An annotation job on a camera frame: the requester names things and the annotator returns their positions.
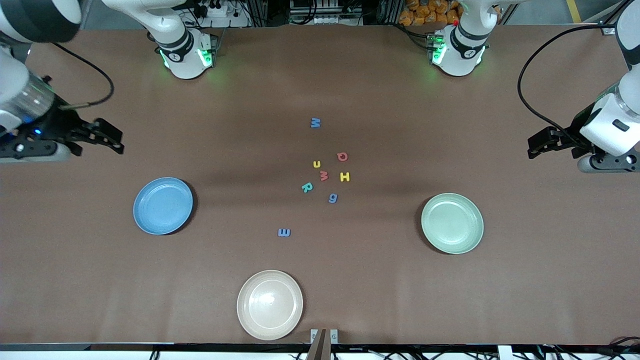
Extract blue plate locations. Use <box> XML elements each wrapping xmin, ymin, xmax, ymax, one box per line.
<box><xmin>132</xmin><ymin>177</ymin><xmax>194</xmax><ymax>236</ymax></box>

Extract green plate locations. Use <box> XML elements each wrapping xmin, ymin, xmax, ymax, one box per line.
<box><xmin>420</xmin><ymin>192</ymin><xmax>485</xmax><ymax>255</ymax></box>

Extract white power strip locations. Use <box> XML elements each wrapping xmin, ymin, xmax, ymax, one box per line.
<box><xmin>192</xmin><ymin>0</ymin><xmax>251</xmax><ymax>28</ymax></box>

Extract orange packaged items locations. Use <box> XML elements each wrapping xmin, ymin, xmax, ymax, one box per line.
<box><xmin>399</xmin><ymin>0</ymin><xmax>461</xmax><ymax>27</ymax></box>

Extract beige plate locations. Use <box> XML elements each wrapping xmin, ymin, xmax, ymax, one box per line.
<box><xmin>236</xmin><ymin>269</ymin><xmax>304</xmax><ymax>342</ymax></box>

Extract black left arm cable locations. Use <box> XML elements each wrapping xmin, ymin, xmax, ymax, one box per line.
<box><xmin>517</xmin><ymin>22</ymin><xmax>618</xmax><ymax>148</ymax></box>

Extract aluminium frame post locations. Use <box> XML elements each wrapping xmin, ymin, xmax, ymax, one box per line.
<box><xmin>600</xmin><ymin>0</ymin><xmax>640</xmax><ymax>36</ymax></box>

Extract table edge rail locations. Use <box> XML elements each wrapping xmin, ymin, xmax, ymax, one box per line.
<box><xmin>0</xmin><ymin>343</ymin><xmax>640</xmax><ymax>360</ymax></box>

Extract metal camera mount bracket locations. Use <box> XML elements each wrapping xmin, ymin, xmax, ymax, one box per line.
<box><xmin>310</xmin><ymin>328</ymin><xmax>339</xmax><ymax>360</ymax></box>

